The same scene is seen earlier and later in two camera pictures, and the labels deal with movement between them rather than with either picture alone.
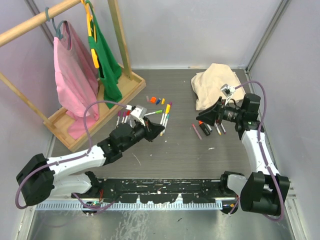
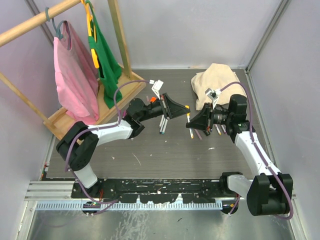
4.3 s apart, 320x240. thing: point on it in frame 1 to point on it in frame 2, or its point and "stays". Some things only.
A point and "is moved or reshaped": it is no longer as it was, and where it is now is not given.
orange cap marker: [218, 131] stays
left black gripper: [151, 130] to [170, 109]
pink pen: [196, 131] stays
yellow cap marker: [167, 111] is moved or reshaped
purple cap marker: [223, 129] stays
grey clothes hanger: [58, 32] stays
